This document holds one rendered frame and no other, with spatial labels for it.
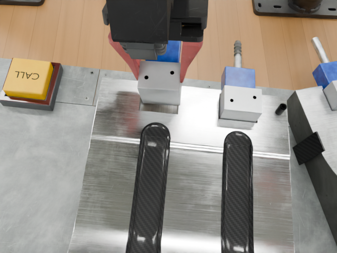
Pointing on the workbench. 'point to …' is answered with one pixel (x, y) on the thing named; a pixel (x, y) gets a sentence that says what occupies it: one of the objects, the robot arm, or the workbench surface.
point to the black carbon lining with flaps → (157, 147)
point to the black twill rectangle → (308, 148)
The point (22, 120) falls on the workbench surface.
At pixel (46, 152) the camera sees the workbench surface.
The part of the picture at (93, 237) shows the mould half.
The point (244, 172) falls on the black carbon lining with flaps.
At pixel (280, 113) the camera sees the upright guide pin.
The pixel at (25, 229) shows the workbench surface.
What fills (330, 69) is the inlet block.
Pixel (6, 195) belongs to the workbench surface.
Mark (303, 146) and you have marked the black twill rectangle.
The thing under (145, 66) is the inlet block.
